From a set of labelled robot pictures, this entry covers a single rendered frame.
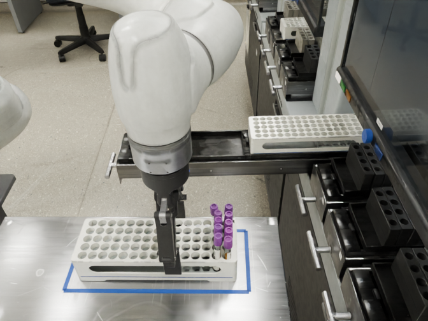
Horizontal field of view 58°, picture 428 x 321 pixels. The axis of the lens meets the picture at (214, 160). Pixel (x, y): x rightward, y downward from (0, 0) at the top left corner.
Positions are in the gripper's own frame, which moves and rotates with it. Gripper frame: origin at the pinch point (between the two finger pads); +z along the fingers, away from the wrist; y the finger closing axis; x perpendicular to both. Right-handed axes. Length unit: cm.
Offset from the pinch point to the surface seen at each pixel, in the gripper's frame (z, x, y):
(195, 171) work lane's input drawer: 10.0, 1.3, -30.2
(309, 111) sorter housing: 14, 38, -65
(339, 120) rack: 2, 40, -41
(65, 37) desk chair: 78, -132, -280
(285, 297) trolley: 5.7, 19.9, 7.9
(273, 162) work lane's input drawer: 7.9, 21.7, -31.1
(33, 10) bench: 79, -189, -352
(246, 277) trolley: 5.7, 13.3, 4.0
